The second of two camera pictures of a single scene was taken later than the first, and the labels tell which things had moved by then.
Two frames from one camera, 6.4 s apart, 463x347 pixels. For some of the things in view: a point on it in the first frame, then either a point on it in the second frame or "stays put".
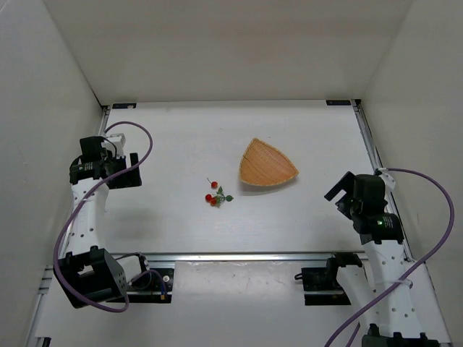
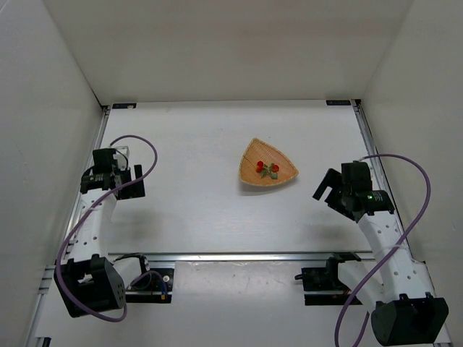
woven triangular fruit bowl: [263, 165] stays put
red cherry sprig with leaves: [215, 201] to [272, 170]
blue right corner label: [338, 102] stays put
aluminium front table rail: [234, 256] stays put
